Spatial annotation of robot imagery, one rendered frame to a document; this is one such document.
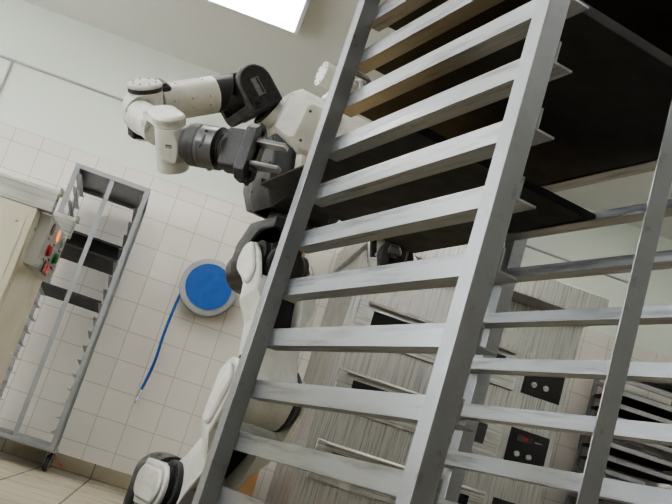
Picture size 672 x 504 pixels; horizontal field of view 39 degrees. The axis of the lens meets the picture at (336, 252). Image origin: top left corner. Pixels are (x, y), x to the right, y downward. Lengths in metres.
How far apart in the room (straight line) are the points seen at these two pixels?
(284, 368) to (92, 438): 4.64
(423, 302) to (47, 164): 2.81
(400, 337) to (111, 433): 5.53
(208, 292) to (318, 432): 1.42
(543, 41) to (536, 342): 5.06
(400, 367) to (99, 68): 3.08
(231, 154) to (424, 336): 0.82
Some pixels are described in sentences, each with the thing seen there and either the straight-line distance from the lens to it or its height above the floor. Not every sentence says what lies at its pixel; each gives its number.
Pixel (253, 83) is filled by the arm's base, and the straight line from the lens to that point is 2.33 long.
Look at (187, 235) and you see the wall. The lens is 6.82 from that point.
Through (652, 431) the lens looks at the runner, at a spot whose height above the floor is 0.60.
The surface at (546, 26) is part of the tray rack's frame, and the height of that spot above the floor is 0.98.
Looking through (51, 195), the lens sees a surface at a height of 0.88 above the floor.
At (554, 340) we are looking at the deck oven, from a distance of 6.23.
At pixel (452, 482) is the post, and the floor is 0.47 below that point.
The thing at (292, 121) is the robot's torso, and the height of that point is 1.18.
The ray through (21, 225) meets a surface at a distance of 2.53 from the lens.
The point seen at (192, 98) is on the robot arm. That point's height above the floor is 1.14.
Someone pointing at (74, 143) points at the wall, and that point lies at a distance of 7.00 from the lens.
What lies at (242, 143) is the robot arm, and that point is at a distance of 1.89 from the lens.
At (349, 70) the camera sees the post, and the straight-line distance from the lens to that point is 1.75.
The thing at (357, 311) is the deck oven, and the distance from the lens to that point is 5.83.
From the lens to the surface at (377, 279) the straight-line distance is 1.34.
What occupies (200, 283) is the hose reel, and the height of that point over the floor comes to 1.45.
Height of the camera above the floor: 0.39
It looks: 14 degrees up
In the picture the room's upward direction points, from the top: 18 degrees clockwise
